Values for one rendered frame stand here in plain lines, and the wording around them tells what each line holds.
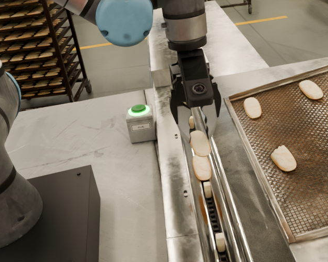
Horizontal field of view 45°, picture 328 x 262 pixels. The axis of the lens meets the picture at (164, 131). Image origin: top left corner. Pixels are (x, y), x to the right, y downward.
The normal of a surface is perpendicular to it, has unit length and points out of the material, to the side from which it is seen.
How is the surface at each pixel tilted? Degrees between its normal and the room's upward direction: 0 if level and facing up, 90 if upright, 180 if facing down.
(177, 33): 90
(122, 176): 0
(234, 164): 0
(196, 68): 28
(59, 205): 4
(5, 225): 73
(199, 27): 90
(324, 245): 10
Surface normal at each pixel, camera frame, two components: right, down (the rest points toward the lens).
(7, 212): 0.64, 0.00
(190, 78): -0.07, -0.53
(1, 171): 0.94, 0.02
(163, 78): 0.06, 0.50
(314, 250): -0.31, -0.82
